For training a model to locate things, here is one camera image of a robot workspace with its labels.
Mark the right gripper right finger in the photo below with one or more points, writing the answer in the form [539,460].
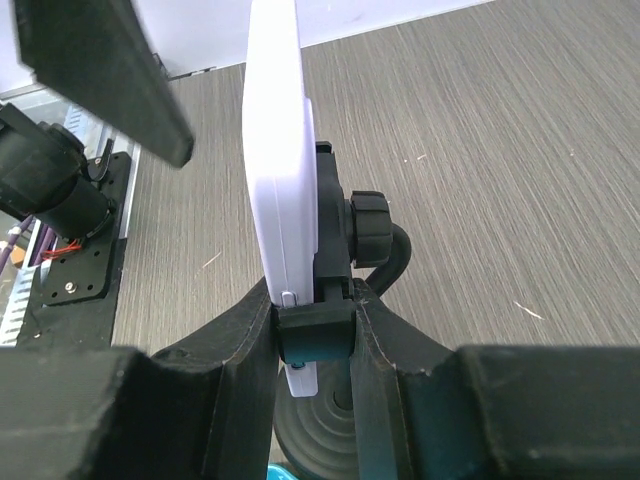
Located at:
[423,411]

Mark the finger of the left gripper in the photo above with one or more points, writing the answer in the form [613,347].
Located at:
[95,54]

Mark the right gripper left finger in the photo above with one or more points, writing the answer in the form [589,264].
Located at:
[201,408]

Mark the black phone stand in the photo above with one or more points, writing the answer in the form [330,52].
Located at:
[317,434]

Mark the smartphone with lilac case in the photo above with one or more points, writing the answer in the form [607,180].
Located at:
[279,153]

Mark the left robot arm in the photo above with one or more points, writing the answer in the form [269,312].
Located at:
[44,174]

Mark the blue polka dot plate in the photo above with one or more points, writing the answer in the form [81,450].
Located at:
[277,471]

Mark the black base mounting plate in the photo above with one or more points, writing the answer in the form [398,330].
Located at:
[74,304]

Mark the white slotted cable duct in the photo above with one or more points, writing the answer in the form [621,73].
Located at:
[15,310]

